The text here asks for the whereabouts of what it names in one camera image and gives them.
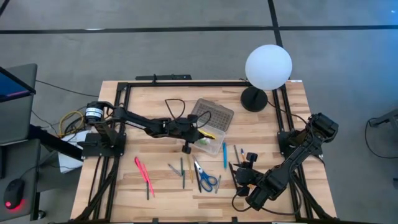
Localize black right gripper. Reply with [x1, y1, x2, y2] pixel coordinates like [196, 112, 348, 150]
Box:
[235, 152, 265, 197]

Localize grey pencil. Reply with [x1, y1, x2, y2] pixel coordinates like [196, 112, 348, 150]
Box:
[233, 144, 242, 166]

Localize white box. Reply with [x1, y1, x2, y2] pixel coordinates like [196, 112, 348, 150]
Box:
[58, 130, 91, 174]

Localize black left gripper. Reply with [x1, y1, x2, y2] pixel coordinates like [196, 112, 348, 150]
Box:
[163, 114, 206, 154]

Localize grey metal stand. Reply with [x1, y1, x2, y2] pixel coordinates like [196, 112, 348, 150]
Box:
[368, 108, 398, 128]

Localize yellow highlighter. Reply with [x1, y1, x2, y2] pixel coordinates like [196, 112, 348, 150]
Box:
[198, 128, 216, 140]

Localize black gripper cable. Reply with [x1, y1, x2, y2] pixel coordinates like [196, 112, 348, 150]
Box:
[231, 186, 301, 216]
[164, 98, 212, 129]

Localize yellow pencil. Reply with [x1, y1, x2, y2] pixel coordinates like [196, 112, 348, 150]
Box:
[186, 154, 194, 184]

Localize open laptop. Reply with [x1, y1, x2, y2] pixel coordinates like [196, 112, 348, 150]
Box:
[0, 66, 37, 103]

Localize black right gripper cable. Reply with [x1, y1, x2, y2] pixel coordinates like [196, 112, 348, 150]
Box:
[231, 186, 301, 216]

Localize yellow cable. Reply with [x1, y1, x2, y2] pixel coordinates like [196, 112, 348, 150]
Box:
[58, 111, 85, 136]

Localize blue-handled scissors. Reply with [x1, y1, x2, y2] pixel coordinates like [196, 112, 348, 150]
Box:
[192, 154, 218, 193]

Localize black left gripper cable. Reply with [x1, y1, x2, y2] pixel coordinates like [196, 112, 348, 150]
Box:
[164, 98, 212, 129]

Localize black computer mouse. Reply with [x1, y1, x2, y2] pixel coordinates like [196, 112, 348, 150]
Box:
[3, 179, 25, 210]

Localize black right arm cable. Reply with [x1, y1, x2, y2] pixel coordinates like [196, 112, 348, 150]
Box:
[267, 101, 309, 125]

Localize black floor cable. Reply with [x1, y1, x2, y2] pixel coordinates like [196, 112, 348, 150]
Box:
[34, 79, 100, 98]

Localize black power strip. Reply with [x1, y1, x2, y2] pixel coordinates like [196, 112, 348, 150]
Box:
[135, 73, 193, 82]

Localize clear box with grey lid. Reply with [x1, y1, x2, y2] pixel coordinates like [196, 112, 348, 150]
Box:
[183, 98, 235, 156]

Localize white globe table lamp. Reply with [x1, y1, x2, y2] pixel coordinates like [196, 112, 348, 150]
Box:
[240, 44, 294, 113]

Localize grey side desk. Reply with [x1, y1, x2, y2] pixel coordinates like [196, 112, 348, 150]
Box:
[0, 63, 42, 222]

